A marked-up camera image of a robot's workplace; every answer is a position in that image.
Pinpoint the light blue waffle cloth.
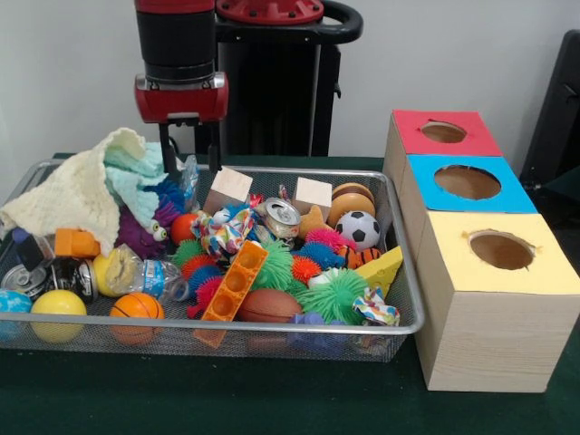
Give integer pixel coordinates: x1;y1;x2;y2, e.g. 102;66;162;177
102;142;176;227

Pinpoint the dark green tablecloth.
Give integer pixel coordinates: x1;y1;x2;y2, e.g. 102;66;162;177
0;152;580;435

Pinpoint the small soccer ball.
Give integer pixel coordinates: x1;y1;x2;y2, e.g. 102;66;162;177
334;210;382;252

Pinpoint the black monitor on stand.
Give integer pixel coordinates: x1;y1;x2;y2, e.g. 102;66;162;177
519;29;580;191

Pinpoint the silver mesh bin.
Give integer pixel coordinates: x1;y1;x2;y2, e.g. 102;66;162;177
0;158;427;363

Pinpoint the small orange basketball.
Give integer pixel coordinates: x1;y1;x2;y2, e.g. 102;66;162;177
109;292;165;345

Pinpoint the toy hamburger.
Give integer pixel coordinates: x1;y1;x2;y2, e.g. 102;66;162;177
326;182;377;229

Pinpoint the wooden box with three holes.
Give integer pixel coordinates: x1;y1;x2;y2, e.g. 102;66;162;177
382;108;580;393

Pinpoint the cream waffle cloth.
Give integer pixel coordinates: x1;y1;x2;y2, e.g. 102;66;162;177
0;127;149;257

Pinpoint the clear water bottle blue label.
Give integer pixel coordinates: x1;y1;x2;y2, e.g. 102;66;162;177
106;246;190;304

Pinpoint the yellow ball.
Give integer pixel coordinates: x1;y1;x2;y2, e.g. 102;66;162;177
30;289;88;343

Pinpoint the green spiky ball with eyes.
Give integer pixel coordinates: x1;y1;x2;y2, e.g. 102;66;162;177
296;269;371;326

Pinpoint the large wooden block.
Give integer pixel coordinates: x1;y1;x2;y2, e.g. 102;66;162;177
202;166;254;214

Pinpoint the orange plastic block with holes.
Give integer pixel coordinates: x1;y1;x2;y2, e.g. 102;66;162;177
200;239;269;323

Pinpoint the small wooden block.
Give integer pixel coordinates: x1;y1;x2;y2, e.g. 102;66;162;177
292;177;334;217

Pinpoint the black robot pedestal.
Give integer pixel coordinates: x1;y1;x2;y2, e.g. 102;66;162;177
194;0;363;158

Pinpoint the crushed silver can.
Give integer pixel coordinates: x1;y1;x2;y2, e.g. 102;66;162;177
264;198;303;239

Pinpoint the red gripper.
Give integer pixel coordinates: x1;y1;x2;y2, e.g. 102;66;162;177
133;71;230;176

